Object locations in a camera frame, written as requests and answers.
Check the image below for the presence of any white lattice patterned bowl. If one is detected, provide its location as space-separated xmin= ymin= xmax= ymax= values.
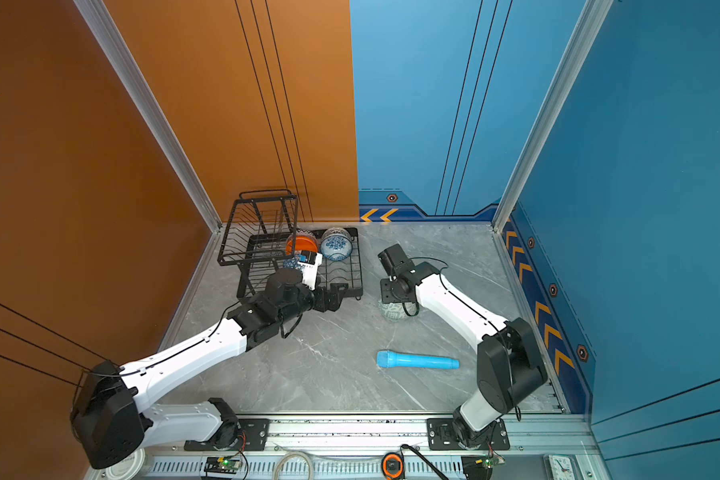
xmin=321 ymin=227 xmax=352 ymax=239

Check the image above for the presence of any white coiled cable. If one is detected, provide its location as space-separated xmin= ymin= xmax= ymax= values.
xmin=272 ymin=451 xmax=316 ymax=480

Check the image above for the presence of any green circuit board right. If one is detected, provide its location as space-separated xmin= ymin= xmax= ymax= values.
xmin=475 ymin=452 xmax=506 ymax=470

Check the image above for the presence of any green patterned white bowl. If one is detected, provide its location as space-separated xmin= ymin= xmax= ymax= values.
xmin=378 ymin=302 xmax=408 ymax=323

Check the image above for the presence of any black metal dish rack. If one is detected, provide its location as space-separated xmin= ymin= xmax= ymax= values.
xmin=217 ymin=189 xmax=364 ymax=300

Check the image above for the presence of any blue floral white bowl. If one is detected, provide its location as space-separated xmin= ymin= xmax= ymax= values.
xmin=320 ymin=233 xmax=353 ymax=261

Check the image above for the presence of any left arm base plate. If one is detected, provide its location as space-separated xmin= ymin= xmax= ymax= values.
xmin=183 ymin=418 xmax=270 ymax=453

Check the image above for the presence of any white round lid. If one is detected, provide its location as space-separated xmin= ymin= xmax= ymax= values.
xmin=102 ymin=449 xmax=151 ymax=480

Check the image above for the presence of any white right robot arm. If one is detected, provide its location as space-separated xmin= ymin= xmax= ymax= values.
xmin=378 ymin=244 xmax=548 ymax=449

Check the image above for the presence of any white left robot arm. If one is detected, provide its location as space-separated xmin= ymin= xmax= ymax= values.
xmin=70 ymin=269 xmax=348 ymax=470

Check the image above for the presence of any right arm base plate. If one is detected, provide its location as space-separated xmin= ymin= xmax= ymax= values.
xmin=426 ymin=418 xmax=511 ymax=451

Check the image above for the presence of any orange plastic bowl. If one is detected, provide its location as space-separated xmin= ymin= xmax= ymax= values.
xmin=285 ymin=233 xmax=319 ymax=255

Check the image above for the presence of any green circuit board left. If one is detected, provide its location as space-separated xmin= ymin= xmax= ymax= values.
xmin=203 ymin=456 xmax=245 ymax=476

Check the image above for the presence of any light blue plastic cylinder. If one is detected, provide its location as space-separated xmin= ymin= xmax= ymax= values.
xmin=376 ymin=350 xmax=460 ymax=370

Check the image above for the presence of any green circuit board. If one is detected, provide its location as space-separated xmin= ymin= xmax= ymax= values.
xmin=203 ymin=456 xmax=245 ymax=476
xmin=475 ymin=452 xmax=506 ymax=470

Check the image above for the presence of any white analog clock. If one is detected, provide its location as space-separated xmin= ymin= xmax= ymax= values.
xmin=545 ymin=455 xmax=578 ymax=480

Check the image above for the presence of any blue geometric patterned bowl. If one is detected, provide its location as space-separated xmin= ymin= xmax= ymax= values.
xmin=283 ymin=255 xmax=302 ymax=270

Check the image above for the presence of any orange black tape measure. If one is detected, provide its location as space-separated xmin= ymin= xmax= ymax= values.
xmin=381 ymin=452 xmax=405 ymax=480

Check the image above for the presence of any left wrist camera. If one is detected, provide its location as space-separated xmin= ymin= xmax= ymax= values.
xmin=294 ymin=251 xmax=323 ymax=290

